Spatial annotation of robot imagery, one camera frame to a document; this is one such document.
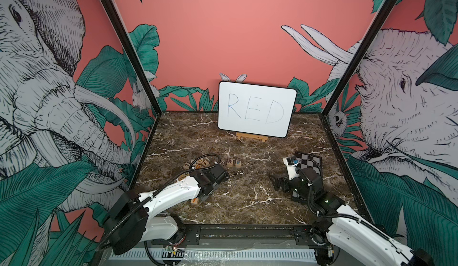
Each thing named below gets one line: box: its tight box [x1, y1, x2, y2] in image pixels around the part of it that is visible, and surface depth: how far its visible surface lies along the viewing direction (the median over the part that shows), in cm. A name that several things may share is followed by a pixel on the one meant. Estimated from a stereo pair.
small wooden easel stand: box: [235, 131, 269, 143], surface depth 106 cm
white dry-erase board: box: [217, 80, 298, 139], surface depth 97 cm
